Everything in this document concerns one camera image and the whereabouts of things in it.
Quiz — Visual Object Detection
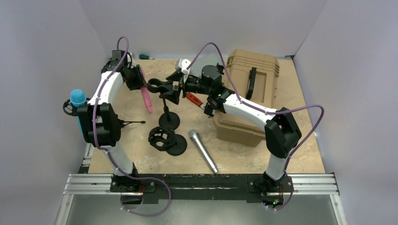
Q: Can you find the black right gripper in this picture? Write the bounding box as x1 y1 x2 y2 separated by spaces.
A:
161 70 212 104

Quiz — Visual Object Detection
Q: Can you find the pink microphone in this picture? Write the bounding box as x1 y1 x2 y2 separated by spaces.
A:
140 67 153 114

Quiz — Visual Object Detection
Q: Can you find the black clip microphone stand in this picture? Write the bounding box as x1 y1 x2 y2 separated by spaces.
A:
147 78 180 130

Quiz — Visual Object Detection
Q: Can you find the blue microphone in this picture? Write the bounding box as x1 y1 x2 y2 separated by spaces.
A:
69 89 87 134

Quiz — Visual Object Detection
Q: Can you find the black tripod shock mount stand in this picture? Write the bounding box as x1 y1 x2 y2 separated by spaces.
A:
62 99 146 128

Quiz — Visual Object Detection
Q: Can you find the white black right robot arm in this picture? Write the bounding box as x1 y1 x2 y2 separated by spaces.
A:
166 65 302 191

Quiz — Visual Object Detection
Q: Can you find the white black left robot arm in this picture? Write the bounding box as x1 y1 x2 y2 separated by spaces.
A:
75 49 164 192

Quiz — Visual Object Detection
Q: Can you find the silver microphone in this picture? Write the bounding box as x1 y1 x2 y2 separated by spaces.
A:
188 129 219 174

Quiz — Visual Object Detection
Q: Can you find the red adjustable wrench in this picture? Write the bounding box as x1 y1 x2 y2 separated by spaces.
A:
186 92 205 110

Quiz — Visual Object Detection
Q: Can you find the tan plastic tool case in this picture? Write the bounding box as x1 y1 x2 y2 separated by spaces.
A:
213 49 280 147

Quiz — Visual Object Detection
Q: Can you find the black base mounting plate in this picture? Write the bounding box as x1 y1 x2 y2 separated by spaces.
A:
109 173 294 206

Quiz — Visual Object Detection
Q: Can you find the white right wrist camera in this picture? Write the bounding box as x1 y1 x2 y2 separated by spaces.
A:
175 58 191 75

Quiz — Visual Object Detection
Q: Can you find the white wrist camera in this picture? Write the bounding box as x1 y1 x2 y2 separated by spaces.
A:
175 58 191 75
127 52 135 62

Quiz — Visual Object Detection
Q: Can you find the green handled screwdriver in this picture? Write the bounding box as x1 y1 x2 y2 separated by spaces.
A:
139 54 154 60

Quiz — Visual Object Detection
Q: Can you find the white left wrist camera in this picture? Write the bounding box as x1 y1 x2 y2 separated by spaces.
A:
127 52 135 62

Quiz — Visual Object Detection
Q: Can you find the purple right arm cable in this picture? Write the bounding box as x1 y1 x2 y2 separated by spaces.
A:
186 42 325 212

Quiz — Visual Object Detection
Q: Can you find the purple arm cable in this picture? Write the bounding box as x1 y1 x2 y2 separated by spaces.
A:
186 42 325 212
92 37 172 218

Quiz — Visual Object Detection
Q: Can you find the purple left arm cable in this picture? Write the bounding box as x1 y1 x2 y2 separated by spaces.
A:
92 37 172 218

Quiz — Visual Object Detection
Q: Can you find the black round shock mount stand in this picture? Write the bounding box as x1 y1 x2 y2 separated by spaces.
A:
148 127 187 156

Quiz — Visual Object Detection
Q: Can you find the aluminium frame rail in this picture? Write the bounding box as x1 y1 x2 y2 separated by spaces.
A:
54 56 347 225

